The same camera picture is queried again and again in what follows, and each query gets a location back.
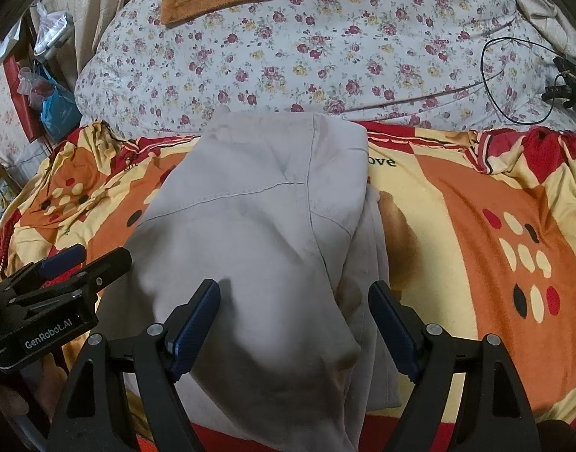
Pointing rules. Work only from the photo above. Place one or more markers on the white floral quilt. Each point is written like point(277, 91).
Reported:
point(316, 56)

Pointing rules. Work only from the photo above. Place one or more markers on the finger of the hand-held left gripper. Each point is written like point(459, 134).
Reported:
point(104, 268)
point(64, 259)

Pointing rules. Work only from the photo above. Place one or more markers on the red box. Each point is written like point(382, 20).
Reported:
point(14, 84)

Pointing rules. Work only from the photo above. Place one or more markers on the orange red cream printed blanket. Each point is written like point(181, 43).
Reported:
point(457, 207)

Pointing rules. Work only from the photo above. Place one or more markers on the blue plastic bag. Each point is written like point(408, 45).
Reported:
point(59, 106)

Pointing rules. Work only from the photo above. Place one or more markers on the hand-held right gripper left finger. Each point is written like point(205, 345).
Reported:
point(196, 325)

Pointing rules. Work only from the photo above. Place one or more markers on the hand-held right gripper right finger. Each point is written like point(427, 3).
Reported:
point(394, 327)

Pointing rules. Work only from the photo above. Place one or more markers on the clear plastic bag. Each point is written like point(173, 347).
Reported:
point(50, 28)

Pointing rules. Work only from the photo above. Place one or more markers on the beige cloth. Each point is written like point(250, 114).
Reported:
point(537, 0)

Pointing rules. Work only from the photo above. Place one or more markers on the beige curtain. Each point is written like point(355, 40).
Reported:
point(95, 23)

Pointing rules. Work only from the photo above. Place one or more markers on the beige zip jacket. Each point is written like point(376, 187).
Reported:
point(250, 226)

